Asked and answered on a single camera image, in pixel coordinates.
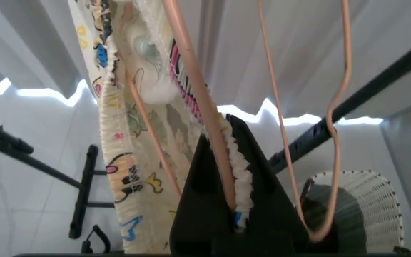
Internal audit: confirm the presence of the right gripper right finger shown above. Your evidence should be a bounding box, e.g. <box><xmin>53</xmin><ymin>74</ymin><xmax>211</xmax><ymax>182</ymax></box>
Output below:
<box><xmin>225</xmin><ymin>114</ymin><xmax>310</xmax><ymax>256</ymax></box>

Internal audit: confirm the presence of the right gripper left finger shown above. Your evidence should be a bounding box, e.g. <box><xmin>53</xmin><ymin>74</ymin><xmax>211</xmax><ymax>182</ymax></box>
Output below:
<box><xmin>169</xmin><ymin>133</ymin><xmax>235</xmax><ymax>256</ymax></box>

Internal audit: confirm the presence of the cream printed garment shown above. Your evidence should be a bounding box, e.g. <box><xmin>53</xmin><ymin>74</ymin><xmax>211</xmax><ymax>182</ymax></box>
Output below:
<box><xmin>68</xmin><ymin>0</ymin><xmax>255</xmax><ymax>255</ymax></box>

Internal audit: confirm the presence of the pink clothes hanger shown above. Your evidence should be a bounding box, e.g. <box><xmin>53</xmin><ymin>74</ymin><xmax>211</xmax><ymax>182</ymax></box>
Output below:
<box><xmin>256</xmin><ymin>0</ymin><xmax>353</xmax><ymax>243</ymax></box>
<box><xmin>124</xmin><ymin>0</ymin><xmax>238</xmax><ymax>212</ymax></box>

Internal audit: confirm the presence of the white laundry basket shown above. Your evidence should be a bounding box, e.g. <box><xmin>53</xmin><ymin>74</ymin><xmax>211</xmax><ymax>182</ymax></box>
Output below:
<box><xmin>298</xmin><ymin>170</ymin><xmax>411</xmax><ymax>255</ymax></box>

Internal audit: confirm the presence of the black clothes rack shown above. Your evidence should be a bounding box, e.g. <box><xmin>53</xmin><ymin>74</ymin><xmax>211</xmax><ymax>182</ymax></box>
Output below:
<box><xmin>0</xmin><ymin>31</ymin><xmax>411</xmax><ymax>241</ymax></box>

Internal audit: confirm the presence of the white curtain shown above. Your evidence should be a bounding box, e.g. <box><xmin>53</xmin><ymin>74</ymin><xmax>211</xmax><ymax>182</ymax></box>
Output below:
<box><xmin>0</xmin><ymin>0</ymin><xmax>411</xmax><ymax>119</ymax></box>

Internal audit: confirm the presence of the black cable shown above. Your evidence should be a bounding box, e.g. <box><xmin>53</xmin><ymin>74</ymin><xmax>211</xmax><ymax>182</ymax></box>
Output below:
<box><xmin>80</xmin><ymin>223</ymin><xmax>112</xmax><ymax>255</ymax></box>

